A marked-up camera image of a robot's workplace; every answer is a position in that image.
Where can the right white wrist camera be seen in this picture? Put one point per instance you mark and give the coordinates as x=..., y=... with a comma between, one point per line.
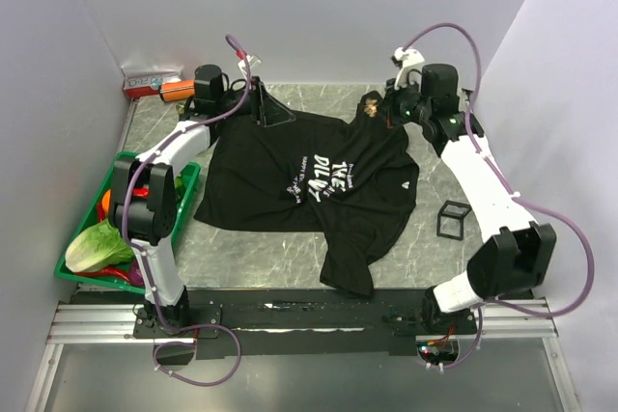
x=410, y=63

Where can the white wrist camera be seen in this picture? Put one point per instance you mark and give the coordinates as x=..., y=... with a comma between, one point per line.
x=248, y=61
x=410, y=63

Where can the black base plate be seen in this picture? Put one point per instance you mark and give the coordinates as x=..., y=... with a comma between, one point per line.
x=217, y=341

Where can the black wire frame cube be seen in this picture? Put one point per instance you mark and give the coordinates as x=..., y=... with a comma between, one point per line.
x=455, y=212

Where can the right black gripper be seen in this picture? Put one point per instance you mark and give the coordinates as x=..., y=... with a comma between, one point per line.
x=386, y=108

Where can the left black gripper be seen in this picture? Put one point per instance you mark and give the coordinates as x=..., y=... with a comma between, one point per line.
x=261, y=102

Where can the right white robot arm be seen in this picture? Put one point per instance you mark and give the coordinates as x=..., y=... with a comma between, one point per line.
x=516, y=249

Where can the black printed t-shirt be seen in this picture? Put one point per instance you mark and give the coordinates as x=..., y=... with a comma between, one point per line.
x=353, y=182

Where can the orange fruit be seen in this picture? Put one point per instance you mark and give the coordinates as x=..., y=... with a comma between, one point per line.
x=106, y=200

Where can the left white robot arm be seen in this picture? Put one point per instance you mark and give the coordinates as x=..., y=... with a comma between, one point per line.
x=143, y=205

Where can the orange cylinder tool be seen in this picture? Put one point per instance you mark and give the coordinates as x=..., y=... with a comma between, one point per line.
x=176, y=91

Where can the green glass bottle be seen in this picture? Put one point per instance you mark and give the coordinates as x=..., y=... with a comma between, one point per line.
x=181, y=108

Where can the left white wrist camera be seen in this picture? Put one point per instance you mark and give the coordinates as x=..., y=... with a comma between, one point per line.
x=248, y=61

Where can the purple red onion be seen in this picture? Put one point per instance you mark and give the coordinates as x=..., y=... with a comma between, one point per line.
x=136, y=274

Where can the lettuce head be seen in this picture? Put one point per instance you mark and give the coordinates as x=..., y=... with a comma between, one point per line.
x=96, y=247

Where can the aluminium rail frame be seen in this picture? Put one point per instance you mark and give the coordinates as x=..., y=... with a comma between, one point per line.
x=126, y=323

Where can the red white cardboard box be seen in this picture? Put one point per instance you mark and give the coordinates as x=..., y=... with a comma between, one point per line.
x=149, y=83

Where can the red chili pepper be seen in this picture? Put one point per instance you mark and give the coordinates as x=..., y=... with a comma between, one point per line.
x=109, y=271

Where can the small sparkly brooch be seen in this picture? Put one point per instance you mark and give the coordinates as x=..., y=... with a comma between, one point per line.
x=371, y=107

